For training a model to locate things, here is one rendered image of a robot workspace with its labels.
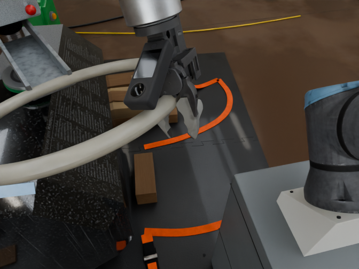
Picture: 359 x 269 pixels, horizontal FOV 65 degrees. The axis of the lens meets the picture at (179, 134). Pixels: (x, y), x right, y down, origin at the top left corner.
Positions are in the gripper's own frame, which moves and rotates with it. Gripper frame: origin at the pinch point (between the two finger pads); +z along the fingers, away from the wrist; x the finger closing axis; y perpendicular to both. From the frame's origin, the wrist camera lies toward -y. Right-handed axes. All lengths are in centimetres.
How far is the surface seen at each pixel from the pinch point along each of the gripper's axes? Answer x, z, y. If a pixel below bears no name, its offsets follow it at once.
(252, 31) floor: 53, 55, 281
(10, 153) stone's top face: 71, 14, 4
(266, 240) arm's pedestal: -11.0, 39.4, 9.4
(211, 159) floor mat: 46, 91, 102
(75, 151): 6.0, -8.5, -17.3
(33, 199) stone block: 58, 25, -3
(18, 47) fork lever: 67, -16, 24
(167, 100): -1.0, -8.3, -2.2
